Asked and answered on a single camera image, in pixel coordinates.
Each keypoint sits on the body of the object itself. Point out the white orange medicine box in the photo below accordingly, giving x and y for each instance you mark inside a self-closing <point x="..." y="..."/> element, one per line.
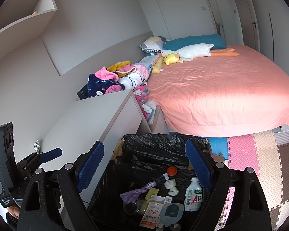
<point x="151" y="215"/>

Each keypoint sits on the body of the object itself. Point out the yellow duck plush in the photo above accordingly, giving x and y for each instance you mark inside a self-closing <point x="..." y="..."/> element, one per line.
<point x="171" y="59"/>

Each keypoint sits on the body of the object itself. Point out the white thermometer box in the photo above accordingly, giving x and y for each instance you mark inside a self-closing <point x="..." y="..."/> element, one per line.
<point x="168" y="199"/>

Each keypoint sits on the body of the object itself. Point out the person's left hand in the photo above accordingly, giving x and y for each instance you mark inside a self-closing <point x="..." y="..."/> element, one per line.
<point x="14" y="210"/>

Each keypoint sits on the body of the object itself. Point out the purple plastic bag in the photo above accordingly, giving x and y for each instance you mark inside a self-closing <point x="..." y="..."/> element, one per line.
<point x="133" y="195"/>

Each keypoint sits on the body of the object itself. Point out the checkered pillow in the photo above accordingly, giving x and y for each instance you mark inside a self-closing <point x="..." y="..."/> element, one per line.
<point x="153" y="44"/>

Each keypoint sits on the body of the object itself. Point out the pink bed sheet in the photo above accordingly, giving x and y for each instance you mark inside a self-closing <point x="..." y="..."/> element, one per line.
<point x="222" y="96"/>

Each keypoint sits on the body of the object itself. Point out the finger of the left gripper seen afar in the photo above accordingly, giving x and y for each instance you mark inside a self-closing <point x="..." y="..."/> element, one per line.
<point x="50" y="155"/>

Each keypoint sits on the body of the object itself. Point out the navy pink clothes pile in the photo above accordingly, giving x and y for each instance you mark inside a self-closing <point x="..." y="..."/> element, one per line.
<point x="119" y="77"/>

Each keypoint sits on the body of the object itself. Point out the white door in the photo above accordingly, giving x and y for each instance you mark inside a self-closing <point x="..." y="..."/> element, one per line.
<point x="236" y="22"/>

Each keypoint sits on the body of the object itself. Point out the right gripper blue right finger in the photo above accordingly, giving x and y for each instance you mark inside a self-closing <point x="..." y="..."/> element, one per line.
<point x="199" y="162"/>

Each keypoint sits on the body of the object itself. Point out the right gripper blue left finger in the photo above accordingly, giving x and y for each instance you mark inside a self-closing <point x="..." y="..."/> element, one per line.
<point x="88" y="165"/>

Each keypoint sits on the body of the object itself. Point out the clear plastic cup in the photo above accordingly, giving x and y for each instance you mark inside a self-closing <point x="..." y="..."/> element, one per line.
<point x="133" y="207"/>

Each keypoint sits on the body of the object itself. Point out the orange bottle cap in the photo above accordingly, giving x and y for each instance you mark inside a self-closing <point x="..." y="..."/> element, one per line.
<point x="171" y="171"/>

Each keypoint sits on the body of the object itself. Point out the wall shelf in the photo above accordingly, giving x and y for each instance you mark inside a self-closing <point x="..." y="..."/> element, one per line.
<point x="22" y="21"/>

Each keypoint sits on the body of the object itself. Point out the foam puzzle floor mat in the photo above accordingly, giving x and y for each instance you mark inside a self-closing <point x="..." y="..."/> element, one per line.
<point x="268" y="154"/>

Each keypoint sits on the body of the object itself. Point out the black trash bag bin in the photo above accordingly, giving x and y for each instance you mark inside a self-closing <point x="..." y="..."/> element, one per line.
<point x="144" y="158"/>

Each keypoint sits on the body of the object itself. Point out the teal pillow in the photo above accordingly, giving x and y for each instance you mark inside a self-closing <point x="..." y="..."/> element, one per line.
<point x="215" y="39"/>

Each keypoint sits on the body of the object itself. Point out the black wall socket panel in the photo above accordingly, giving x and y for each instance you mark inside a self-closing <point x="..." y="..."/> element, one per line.
<point x="83" y="93"/>

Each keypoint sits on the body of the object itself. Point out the white goose plush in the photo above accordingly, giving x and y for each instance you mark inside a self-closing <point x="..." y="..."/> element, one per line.
<point x="191" y="52"/>

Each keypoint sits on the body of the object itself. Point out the white AD milk bottle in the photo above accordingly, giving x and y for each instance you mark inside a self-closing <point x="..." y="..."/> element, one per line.
<point x="193" y="196"/>

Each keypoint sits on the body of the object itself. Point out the yellow snack wrapper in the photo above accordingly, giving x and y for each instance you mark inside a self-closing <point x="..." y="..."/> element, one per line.
<point x="152" y="192"/>

